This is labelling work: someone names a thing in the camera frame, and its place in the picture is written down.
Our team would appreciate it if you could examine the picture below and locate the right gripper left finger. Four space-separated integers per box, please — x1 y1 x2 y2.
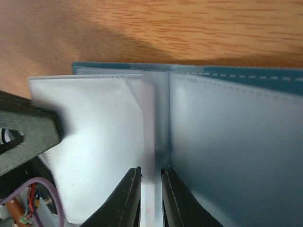
82 166 142 227

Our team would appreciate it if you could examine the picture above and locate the left small circuit board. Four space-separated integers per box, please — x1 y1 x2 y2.
19 183 37 225

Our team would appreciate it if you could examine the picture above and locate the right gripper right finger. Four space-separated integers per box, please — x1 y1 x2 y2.
161 168 222 227

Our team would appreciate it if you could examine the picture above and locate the blue card holder wallet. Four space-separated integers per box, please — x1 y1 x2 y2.
28 62 303 227

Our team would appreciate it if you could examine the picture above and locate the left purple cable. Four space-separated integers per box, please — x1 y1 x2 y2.
0 176 65 227

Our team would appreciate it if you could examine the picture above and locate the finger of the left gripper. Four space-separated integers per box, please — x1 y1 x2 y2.
0 91 62 175

